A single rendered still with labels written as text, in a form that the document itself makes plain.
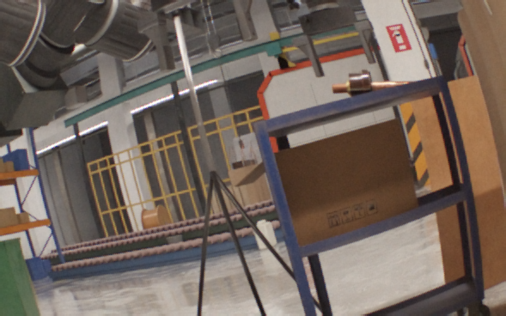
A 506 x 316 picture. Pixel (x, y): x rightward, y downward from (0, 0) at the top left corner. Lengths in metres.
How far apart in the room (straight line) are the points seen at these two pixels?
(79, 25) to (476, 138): 1.65
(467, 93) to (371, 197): 0.79
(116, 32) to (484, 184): 1.58
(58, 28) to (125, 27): 0.27
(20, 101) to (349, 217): 1.12
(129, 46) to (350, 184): 0.78
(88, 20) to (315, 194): 0.91
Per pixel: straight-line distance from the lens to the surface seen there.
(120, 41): 2.25
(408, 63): 12.08
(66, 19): 2.11
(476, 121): 2.94
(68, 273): 11.63
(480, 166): 2.95
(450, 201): 2.32
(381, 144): 2.37
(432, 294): 2.79
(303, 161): 2.38
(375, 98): 2.30
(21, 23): 1.72
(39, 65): 2.18
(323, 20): 1.78
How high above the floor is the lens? 0.74
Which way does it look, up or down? 2 degrees up
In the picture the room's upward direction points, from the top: 15 degrees counter-clockwise
